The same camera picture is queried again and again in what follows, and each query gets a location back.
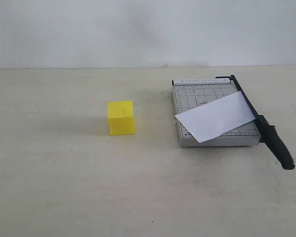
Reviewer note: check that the yellow cube block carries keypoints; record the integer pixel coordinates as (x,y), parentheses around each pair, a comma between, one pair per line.
(121,118)

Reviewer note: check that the white paper sheet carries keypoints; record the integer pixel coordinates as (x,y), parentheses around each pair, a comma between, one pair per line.
(213,119)

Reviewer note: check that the black cutter blade arm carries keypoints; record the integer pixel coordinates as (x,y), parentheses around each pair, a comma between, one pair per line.
(268,133)

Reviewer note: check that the grey paper cutter base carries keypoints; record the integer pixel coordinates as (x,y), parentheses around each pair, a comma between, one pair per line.
(188,94)

